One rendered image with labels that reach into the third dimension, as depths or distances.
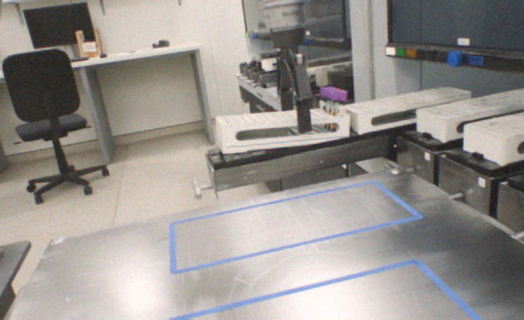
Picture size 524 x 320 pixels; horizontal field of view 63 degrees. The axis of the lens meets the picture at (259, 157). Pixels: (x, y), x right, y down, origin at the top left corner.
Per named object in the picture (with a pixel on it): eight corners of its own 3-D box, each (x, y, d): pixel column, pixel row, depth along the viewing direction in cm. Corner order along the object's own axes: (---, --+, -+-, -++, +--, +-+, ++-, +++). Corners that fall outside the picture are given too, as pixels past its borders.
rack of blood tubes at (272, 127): (333, 132, 108) (333, 107, 106) (350, 141, 98) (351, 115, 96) (216, 141, 101) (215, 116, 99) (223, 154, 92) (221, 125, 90)
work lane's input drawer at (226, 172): (451, 130, 118) (452, 98, 115) (488, 142, 105) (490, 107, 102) (192, 183, 105) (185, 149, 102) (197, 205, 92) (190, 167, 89)
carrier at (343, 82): (352, 94, 138) (351, 76, 136) (346, 95, 138) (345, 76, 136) (337, 89, 149) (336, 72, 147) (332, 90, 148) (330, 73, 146)
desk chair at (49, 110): (35, 212, 293) (-16, 58, 259) (25, 188, 344) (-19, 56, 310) (121, 185, 322) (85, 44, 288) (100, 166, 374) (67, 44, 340)
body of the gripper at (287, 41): (265, 29, 95) (270, 71, 98) (275, 30, 88) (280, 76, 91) (297, 25, 97) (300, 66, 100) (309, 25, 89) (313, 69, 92)
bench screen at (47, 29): (103, 55, 395) (90, 2, 380) (99, 57, 378) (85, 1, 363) (43, 63, 390) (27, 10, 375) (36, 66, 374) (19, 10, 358)
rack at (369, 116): (445, 109, 114) (446, 86, 112) (472, 116, 104) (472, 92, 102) (342, 130, 108) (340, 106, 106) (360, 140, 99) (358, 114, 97)
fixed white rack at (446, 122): (527, 113, 101) (529, 87, 99) (566, 122, 92) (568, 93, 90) (415, 136, 96) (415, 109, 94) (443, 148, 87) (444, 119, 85)
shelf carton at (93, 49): (82, 59, 381) (75, 31, 373) (85, 57, 401) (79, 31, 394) (101, 56, 384) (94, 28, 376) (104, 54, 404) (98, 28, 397)
